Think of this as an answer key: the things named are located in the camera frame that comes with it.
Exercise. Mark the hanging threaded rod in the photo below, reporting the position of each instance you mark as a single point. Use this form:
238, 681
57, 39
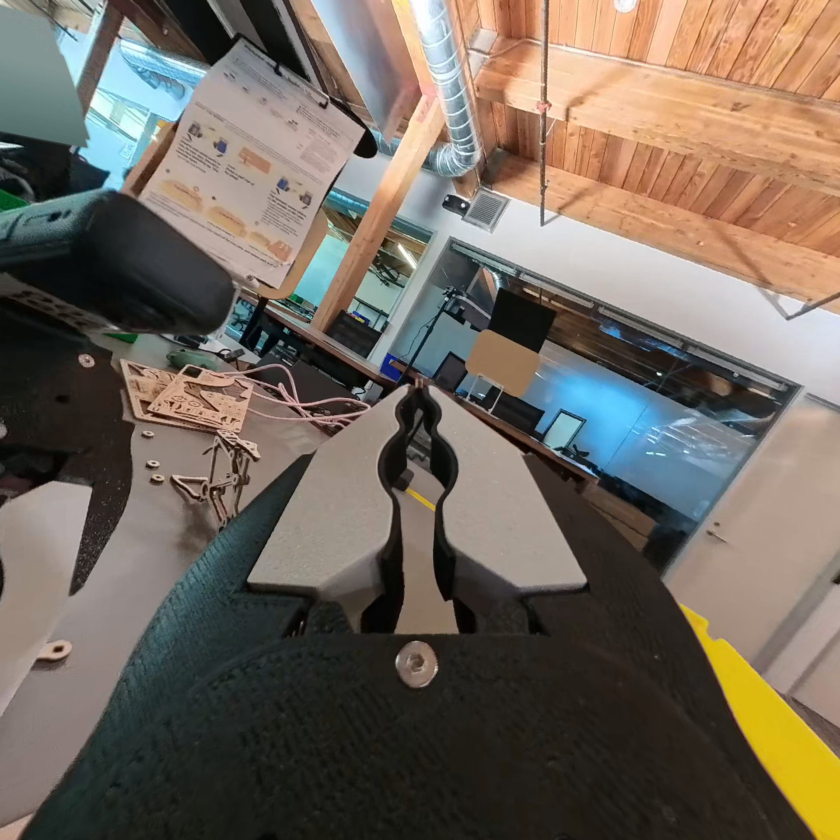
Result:
544, 65

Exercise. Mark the grey rectangular duct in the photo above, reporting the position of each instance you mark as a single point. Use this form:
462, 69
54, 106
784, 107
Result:
367, 59

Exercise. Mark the lattice-cut wooden sheet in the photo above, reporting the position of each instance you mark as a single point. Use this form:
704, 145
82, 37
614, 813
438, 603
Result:
39, 298

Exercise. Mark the wooden support post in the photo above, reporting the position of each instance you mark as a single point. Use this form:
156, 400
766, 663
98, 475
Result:
374, 216

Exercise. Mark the wooden clipboard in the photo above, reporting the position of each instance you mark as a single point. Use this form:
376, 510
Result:
308, 262

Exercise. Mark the wooden part with square hole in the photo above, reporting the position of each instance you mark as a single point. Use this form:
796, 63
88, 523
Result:
56, 651

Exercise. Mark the tan sign board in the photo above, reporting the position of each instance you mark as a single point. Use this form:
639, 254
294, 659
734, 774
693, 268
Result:
502, 362

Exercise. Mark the teal hand tool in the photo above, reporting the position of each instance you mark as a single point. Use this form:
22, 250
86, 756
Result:
190, 358

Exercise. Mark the laser-cut wooden parts sheet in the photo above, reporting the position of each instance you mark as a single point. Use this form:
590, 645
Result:
138, 394
197, 400

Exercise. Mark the wall vent grille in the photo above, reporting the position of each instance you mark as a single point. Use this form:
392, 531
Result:
485, 210

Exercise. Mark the black camera stand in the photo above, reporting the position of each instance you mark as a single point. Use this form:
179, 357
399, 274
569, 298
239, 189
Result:
451, 294

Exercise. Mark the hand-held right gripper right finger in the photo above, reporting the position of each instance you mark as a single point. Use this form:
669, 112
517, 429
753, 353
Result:
508, 525

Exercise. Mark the silver round ventilation duct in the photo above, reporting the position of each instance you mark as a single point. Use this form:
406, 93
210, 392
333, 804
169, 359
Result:
453, 85

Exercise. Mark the white-screen computer monitor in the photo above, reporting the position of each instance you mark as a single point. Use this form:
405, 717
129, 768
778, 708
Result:
564, 430

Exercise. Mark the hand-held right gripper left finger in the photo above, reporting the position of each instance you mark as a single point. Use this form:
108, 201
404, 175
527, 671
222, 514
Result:
315, 518

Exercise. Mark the assembled wooden linkage model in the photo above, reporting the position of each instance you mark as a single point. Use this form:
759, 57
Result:
220, 485

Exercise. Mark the green plastic bin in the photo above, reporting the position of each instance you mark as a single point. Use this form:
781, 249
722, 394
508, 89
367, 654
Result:
13, 200

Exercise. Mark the yellow plastic bin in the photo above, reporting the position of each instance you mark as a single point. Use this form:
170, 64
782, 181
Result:
787, 754

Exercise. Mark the black flat panel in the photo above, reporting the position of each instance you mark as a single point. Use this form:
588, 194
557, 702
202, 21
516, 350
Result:
525, 315

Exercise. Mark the printed instruction sheet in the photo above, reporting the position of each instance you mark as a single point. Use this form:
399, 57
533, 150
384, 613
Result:
249, 164

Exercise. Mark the grey door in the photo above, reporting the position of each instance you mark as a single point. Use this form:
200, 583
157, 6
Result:
754, 525

